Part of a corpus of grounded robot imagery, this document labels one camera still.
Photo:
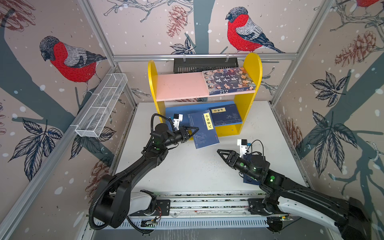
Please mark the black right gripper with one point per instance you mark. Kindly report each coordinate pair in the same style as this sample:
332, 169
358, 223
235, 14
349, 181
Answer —
231, 161

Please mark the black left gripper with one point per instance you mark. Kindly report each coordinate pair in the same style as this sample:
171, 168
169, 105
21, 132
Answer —
184, 134

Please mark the navy book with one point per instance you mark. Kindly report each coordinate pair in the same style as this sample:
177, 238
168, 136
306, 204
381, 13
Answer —
206, 135
246, 178
225, 115

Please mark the colourful portrait cover book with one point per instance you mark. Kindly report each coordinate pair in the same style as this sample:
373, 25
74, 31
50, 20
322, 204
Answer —
225, 81

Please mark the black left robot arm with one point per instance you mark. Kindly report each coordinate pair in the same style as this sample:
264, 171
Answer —
113, 201

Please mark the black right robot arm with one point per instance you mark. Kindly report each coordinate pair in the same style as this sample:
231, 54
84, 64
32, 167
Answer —
286, 197

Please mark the yellow wooden bookshelf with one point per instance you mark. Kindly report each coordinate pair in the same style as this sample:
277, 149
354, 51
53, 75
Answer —
191, 85

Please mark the black mesh tray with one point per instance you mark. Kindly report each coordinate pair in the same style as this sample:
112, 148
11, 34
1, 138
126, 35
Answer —
192, 65

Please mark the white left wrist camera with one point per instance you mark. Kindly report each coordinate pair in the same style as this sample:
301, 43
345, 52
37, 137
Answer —
178, 118

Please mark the aluminium rail base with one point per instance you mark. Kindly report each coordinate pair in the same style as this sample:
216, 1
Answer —
200, 205

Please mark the white wire mesh basket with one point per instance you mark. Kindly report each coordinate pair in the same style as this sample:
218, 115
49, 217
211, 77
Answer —
97, 115

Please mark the aluminium horizontal frame bar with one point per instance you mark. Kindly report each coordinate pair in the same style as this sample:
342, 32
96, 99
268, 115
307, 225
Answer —
144, 58

